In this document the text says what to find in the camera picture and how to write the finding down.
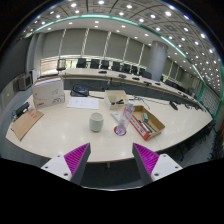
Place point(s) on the dark blue bag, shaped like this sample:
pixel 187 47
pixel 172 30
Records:
pixel 79 91

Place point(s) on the pale green ceramic cup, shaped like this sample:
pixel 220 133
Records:
pixel 96 121

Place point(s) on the group of ceiling lights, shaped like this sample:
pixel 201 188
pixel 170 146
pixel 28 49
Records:
pixel 140 20

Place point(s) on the white paper sheet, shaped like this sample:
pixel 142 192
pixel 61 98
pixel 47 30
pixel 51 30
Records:
pixel 83 103

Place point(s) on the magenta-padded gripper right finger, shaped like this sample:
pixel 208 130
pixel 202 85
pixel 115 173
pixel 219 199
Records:
pixel 150 165

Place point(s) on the flat round red coaster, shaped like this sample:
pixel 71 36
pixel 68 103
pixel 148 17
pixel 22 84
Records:
pixel 117 130

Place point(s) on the open brown cardboard tray box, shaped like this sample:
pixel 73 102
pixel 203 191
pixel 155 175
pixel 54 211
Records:
pixel 145 122

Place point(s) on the flat brown cardboard sheet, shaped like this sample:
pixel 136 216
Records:
pixel 26 123

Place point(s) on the black device on table edge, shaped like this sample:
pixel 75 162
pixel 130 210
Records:
pixel 21 109

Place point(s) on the row of black office chairs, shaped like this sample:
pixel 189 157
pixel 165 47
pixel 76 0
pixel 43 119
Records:
pixel 110 65

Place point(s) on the clear plastic drink bottle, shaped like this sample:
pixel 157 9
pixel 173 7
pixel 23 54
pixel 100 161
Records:
pixel 124 120

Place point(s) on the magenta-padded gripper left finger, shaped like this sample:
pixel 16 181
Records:
pixel 71 164

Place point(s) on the large white cardboard box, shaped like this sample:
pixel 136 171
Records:
pixel 48 92

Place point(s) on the small open white box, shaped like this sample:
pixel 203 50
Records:
pixel 115 99

